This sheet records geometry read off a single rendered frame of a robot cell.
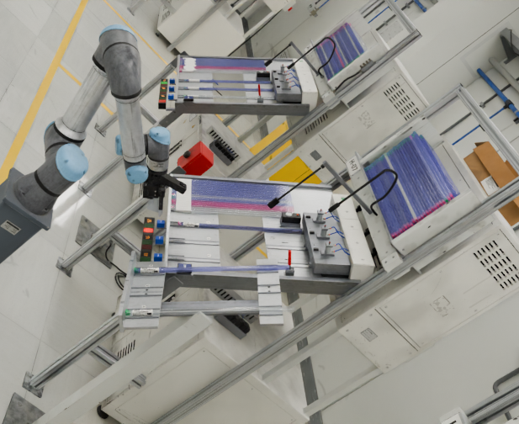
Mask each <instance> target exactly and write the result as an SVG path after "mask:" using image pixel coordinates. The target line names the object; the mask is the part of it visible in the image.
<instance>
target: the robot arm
mask: <svg viewBox="0 0 519 424"><path fill-rule="evenodd" d="M98 41H99V45H98V48H97V49H96V50H95V52H94V54H93V56H92V61H93V66H92V68H91V69H90V71H89V73H88V74H87V76H86V78H85V79H84V81H83V83H82V85H81V86H80V88H79V89H78V91H77V94H76V95H75V97H74V99H73V100H72V101H71V104H70V105H69V107H68V109H67V111H66V112H65V114H64V115H63V116H60V117H58V118H57V119H56V120H55V121H52V122H51V123H49V124H48V126H47V127H46V129H45V133H44V144H45V162H44V163H43V164H42V165H41V166H40V167H39V168H38V169H36V170H35V171H34V172H31V173H29V174H26V175H24V176H22V177H20V178H18V179H17V180H16V181H15V182H14V184H13V191H14V194H15V196H16V198H17V199H18V201H19V202H20V203H21V204H22V205H23V206H24V207H25V208H26V209H27V210H28V211H30V212H31V213H33V214H36V215H46V214H48V213H49V212H50V211H51V210H52V208H53V207H54V205H55V203H56V201H57V200H58V198H59V197H60V196H61V195H62V194H63V193H64V192H65V191H67V189H69V187H71V186H72V185H73V184H74V183H75V182H77V181H78V180H80V179H81V178H82V177H83V176H84V174H86V172H87V170H88V160H87V158H86V157H85V154H84V152H83V151H82V150H81V149H80V147H81V145H82V143H83V142H84V140H85V139H86V137H87V131H86V128H87V126H88V125H89V123H90V121H91V120H92V118H93V116H94V115H95V114H96V112H97V110H98V108H99V106H100V105H101V103H102V102H103V100H104V99H105V97H106V95H107V94H108V92H109V90H111V94H112V96H113V97H114V98H115V102H116V109H117V115H118V121H119V132H120V135H116V137H115V152H116V154H117V155H118V156H123V159H124V169H125V175H126V177H127V179H128V181H129V182H130V183H133V184H139V183H143V198H146V199H150V200H148V202H147V203H148V204H149V205H147V209H148V210H151V211H155V212H157V213H158V217H160V216H161V215H162V210H163V198H165V187H166V185H167V186H168V187H170V188H172V189H174V190H176V191H178V192H179V193H181V194H184V193H185V192H186V190H187V184H185V183H183V182H181V181H179V180H177V179H176V178H174V177H172V176H170V175H169V174H167V170H168V166H169V151H170V144H171V141H170V131H169V130H168V129H166V128H164V127H159V126H157V127H153V128H151V129H150V132H149V134H143V127H142V119H141V111H140V95H141V92H142V89H141V59H140V52H139V49H138V45H137V39H136V37H135V34H134V33H133V31H132V30H131V29H130V28H128V27H126V26H124V25H122V24H113V25H110V26H107V27H106V28H104V29H103V30H102V32H101V33H100V36H99V39H98ZM146 155H148V165H146ZM158 197H159V198H158Z"/></svg>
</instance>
